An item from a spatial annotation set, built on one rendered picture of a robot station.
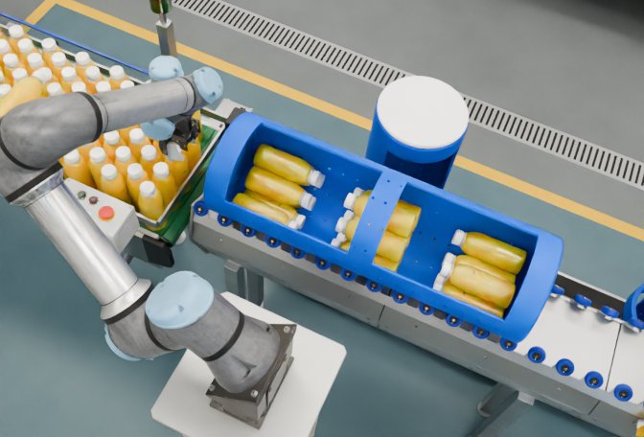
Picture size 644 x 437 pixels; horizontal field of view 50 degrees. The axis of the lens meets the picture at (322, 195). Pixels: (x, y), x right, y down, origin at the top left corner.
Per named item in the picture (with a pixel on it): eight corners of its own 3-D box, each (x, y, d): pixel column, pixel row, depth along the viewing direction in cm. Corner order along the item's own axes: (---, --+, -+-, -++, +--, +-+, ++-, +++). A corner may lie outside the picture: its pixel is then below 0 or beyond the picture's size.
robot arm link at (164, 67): (144, 78, 156) (150, 50, 161) (150, 108, 166) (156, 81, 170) (178, 80, 157) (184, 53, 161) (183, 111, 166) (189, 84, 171)
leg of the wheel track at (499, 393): (490, 419, 263) (545, 365, 210) (475, 412, 264) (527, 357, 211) (494, 405, 266) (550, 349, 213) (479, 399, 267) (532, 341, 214)
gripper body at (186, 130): (187, 153, 179) (182, 125, 169) (158, 142, 181) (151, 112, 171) (201, 133, 183) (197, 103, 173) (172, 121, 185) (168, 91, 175)
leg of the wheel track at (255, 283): (259, 313, 280) (257, 240, 227) (246, 308, 281) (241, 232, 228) (265, 302, 283) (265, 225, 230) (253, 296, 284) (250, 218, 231)
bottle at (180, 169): (164, 185, 203) (156, 152, 190) (182, 172, 206) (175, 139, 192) (179, 198, 201) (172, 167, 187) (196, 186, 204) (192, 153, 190)
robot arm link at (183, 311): (228, 352, 125) (175, 310, 119) (180, 365, 133) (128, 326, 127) (247, 299, 133) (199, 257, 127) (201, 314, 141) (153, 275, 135)
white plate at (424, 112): (359, 95, 209) (359, 98, 210) (413, 161, 197) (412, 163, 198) (432, 63, 218) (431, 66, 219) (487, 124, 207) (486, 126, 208)
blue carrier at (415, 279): (507, 360, 176) (546, 314, 152) (205, 227, 191) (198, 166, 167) (535, 271, 191) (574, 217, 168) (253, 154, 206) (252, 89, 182)
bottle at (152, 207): (152, 236, 194) (144, 205, 180) (139, 219, 197) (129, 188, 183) (172, 222, 197) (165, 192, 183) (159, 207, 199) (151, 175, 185)
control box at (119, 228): (119, 256, 179) (112, 237, 171) (54, 225, 183) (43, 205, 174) (140, 225, 184) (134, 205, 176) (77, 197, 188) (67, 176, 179)
